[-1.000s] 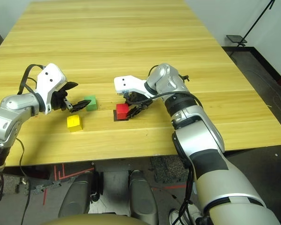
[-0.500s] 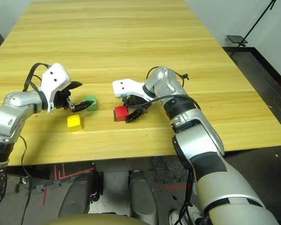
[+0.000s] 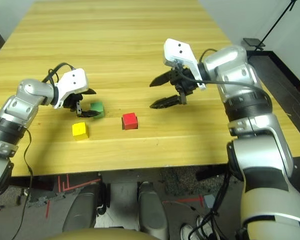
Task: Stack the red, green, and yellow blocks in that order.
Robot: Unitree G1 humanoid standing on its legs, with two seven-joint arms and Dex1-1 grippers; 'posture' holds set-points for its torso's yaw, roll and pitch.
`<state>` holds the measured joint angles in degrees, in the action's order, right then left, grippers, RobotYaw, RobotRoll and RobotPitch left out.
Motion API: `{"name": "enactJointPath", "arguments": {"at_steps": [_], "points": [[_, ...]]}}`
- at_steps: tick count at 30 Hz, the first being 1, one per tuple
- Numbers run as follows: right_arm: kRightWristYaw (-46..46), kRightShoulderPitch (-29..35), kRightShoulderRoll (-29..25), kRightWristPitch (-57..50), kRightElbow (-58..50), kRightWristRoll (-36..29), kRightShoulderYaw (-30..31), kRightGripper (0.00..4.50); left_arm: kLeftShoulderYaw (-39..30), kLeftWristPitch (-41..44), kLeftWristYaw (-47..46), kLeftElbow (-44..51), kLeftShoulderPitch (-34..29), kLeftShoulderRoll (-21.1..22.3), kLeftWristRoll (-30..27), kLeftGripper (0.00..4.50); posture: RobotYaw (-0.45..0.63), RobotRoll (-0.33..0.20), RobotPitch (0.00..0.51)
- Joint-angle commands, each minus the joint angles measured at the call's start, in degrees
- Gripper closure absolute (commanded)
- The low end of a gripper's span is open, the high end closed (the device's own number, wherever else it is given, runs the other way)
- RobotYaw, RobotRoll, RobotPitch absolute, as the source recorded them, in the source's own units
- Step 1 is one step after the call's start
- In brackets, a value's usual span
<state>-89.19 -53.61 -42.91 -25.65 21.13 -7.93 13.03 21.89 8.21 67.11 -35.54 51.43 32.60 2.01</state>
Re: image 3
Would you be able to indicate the speckled rubber floor mat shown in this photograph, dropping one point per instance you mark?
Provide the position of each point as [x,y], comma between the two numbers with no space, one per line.
[180,182]

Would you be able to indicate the white sneaker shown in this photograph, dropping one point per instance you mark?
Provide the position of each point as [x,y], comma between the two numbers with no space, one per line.
[187,231]

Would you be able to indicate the grey left robot leg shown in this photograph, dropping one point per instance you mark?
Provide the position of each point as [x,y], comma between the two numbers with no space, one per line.
[80,212]

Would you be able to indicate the black tripod stand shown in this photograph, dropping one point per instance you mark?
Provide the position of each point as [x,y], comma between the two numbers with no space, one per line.
[252,42]

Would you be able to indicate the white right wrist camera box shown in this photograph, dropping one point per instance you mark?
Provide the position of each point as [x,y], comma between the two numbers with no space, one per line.
[177,51]

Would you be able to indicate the green wooden block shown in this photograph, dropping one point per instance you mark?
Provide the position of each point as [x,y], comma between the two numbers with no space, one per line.
[98,106]

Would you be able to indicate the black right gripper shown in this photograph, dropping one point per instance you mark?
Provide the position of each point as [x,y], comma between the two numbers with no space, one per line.
[186,83]

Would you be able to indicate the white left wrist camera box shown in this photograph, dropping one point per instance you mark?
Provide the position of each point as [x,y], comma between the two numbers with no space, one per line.
[73,81]

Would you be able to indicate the red wooden block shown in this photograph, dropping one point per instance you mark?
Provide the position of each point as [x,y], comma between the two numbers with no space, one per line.
[129,121]

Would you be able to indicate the olive robot torso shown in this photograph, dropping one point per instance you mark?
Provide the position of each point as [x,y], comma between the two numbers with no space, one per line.
[102,236]

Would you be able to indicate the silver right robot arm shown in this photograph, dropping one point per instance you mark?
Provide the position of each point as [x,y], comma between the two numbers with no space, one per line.
[252,120]

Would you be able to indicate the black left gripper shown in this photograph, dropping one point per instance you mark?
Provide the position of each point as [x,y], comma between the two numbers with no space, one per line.
[72,102]

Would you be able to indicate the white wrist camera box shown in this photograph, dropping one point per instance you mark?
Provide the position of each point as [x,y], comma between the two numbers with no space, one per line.
[73,81]
[177,51]

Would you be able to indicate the grey right robot leg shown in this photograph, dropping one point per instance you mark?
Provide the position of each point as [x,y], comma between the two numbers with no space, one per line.
[152,212]

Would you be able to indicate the grey robot leg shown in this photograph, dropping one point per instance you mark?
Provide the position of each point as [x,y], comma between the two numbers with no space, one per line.
[152,212]
[80,212]

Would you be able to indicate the yellow wooden block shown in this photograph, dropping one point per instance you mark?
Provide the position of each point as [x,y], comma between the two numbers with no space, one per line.
[80,131]

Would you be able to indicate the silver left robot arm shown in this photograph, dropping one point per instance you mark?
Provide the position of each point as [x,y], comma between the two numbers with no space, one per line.
[17,110]

